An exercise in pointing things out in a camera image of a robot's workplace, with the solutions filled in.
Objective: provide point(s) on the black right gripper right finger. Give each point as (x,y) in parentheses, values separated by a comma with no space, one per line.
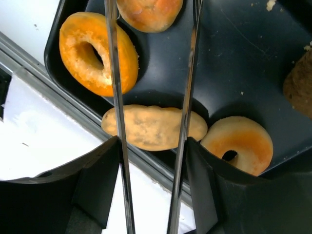
(227,200)

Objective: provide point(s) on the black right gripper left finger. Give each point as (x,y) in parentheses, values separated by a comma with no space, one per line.
(74,198)

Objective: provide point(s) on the metal tongs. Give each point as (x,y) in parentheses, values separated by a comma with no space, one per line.
(173,220)

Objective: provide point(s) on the oblong tan bread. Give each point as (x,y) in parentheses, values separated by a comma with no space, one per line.
(153,128)

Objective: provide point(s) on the right pale bagel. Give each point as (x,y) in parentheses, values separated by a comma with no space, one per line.
(251,142)

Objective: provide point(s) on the dark brown croissant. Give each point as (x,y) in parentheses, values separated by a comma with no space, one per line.
(297,87)

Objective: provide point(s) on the black baking tray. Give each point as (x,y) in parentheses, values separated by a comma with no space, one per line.
(245,52)

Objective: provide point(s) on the left orange bagel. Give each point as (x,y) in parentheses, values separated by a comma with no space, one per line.
(84,50)

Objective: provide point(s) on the round bun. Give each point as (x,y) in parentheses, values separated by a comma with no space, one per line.
(149,16)

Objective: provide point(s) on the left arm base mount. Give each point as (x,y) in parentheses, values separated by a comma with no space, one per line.
(5,80)

